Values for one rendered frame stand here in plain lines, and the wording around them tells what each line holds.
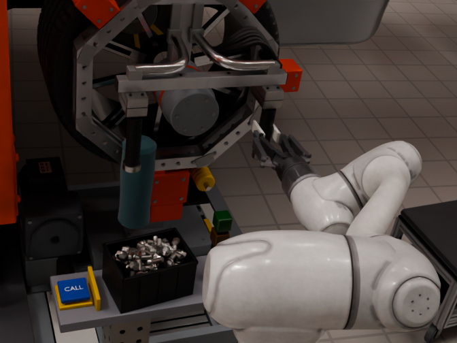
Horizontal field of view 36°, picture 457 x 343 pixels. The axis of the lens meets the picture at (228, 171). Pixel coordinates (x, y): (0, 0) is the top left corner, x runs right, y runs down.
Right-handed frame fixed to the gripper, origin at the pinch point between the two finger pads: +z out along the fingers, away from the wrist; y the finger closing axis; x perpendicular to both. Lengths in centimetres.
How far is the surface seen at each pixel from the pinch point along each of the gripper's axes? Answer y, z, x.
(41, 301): -53, 25, -75
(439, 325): 69, -15, -72
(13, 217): -61, 11, -29
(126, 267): -37.2, -13.0, -28.1
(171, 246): -25.1, -9.7, -26.3
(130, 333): -36, -16, -49
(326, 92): 114, 157, -83
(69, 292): -51, -12, -35
